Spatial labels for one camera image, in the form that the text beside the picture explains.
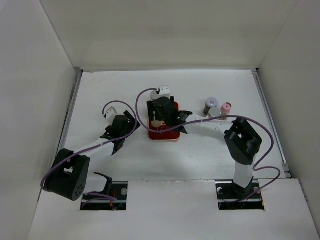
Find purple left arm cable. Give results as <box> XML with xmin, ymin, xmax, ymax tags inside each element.
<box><xmin>40</xmin><ymin>100</ymin><xmax>138</xmax><ymax>201</ymax></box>

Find silver cap blue label bottle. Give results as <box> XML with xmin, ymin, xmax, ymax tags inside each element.
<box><xmin>207</xmin><ymin>107</ymin><xmax>222</xmax><ymax>120</ymax></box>

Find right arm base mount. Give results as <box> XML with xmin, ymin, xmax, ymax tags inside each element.
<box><xmin>215</xmin><ymin>180</ymin><xmax>265</xmax><ymax>211</ymax></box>

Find red rectangular tray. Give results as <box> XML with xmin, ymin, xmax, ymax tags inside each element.
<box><xmin>148</xmin><ymin>113</ymin><xmax>180</xmax><ymax>141</ymax></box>

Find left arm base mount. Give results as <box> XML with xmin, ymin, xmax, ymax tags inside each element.
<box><xmin>80</xmin><ymin>172</ymin><xmax>129</xmax><ymax>211</ymax></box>

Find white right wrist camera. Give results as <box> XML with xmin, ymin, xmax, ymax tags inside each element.
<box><xmin>150</xmin><ymin>85</ymin><xmax>171</xmax><ymax>101</ymax></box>

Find pink cap spice bottle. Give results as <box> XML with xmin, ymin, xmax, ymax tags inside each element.
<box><xmin>220</xmin><ymin>102</ymin><xmax>232</xmax><ymax>121</ymax></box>

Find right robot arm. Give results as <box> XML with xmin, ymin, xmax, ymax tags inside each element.
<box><xmin>147</xmin><ymin>97</ymin><xmax>263</xmax><ymax>199</ymax></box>

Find yellow cap spice bottle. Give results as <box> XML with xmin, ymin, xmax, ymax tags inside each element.
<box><xmin>151</xmin><ymin>120</ymin><xmax>166</xmax><ymax>129</ymax></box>

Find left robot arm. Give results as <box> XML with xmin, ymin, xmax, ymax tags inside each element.
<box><xmin>41</xmin><ymin>111</ymin><xmax>141</xmax><ymax>201</ymax></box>

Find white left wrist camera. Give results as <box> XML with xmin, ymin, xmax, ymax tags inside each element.
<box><xmin>103</xmin><ymin>107</ymin><xmax>118</xmax><ymax>125</ymax></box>

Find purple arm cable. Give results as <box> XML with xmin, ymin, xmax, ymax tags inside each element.
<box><xmin>135</xmin><ymin>87</ymin><xmax>282</xmax><ymax>203</ymax></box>
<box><xmin>40</xmin><ymin>100</ymin><xmax>138</xmax><ymax>201</ymax></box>

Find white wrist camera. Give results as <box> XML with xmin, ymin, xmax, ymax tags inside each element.
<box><xmin>103</xmin><ymin>107</ymin><xmax>118</xmax><ymax>125</ymax></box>
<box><xmin>150</xmin><ymin>85</ymin><xmax>171</xmax><ymax>101</ymax></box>

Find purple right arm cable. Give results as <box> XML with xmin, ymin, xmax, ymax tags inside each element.
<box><xmin>135</xmin><ymin>87</ymin><xmax>282</xmax><ymax>203</ymax></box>

